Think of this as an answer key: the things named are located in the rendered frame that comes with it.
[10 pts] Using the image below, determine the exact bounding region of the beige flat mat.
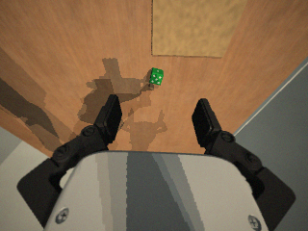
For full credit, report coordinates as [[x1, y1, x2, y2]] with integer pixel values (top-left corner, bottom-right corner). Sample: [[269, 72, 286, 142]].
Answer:
[[152, 0, 248, 57]]

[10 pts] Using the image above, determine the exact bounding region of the green die with white pips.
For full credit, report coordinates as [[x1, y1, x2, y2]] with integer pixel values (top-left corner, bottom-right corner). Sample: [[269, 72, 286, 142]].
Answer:
[[149, 68, 164, 85]]

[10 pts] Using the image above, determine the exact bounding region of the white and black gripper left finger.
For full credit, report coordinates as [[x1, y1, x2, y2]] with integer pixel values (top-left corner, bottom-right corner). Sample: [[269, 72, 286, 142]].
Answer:
[[16, 94, 122, 229]]

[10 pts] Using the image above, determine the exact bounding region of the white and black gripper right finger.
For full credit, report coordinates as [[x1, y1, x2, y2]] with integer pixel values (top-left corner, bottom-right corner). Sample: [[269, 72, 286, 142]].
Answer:
[[192, 98, 296, 231]]

